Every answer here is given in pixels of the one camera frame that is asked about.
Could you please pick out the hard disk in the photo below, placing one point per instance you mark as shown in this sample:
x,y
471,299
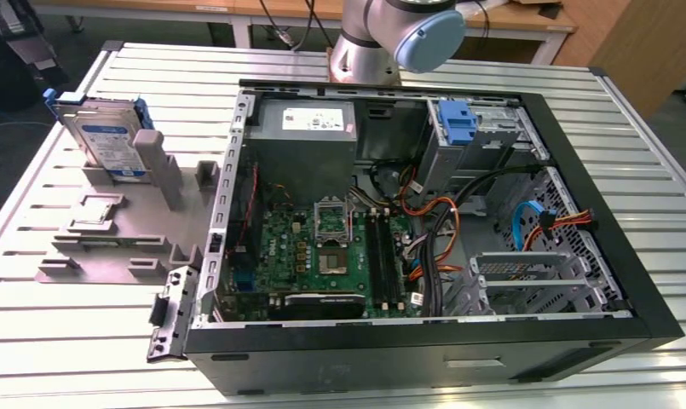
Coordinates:
x,y
109,140

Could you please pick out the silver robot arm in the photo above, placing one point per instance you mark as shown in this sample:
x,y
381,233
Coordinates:
x,y
359,55

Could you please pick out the grey metal disk bay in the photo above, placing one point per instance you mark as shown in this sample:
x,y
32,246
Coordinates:
x,y
524,257

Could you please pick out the black office chair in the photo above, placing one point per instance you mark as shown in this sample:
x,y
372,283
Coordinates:
x,y
1,89

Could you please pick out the silver CPU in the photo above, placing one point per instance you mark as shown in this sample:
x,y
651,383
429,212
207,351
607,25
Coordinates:
x,y
95,211

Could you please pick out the grey parts rack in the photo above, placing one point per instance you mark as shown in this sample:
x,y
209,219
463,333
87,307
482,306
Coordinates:
x,y
143,221

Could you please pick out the grey power supply unit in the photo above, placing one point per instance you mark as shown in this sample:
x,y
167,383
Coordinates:
x,y
301,166

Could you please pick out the green motherboard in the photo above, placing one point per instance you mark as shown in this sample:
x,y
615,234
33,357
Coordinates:
x,y
285,255

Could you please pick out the thin metal locking lever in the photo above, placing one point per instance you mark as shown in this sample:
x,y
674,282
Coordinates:
x,y
351,226

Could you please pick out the CPU socket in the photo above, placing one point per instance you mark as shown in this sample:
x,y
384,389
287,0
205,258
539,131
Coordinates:
x,y
335,263

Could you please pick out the black RAM slot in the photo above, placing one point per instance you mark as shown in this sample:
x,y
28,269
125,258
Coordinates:
x,y
391,255
377,255

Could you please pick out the black graphics card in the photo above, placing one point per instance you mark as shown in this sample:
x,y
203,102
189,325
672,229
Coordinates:
x,y
319,304

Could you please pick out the blue plastic drive latch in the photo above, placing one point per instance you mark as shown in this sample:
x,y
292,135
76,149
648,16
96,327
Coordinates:
x,y
459,123

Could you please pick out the grey metal drive cage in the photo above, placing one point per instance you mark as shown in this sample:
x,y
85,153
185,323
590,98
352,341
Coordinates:
x,y
490,145

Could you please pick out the black PC case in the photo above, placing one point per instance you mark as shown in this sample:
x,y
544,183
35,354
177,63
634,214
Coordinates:
x,y
376,353

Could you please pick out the wooden cabinet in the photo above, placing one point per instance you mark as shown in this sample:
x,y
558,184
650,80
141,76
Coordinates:
x,y
648,51

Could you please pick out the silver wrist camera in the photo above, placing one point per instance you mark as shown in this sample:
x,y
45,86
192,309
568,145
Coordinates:
x,y
29,47

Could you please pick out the wooden desk white frame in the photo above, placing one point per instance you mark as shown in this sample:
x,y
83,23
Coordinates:
x,y
148,10
518,21

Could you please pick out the grey card retainer bracket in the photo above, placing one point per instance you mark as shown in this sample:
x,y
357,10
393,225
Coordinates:
x,y
175,307

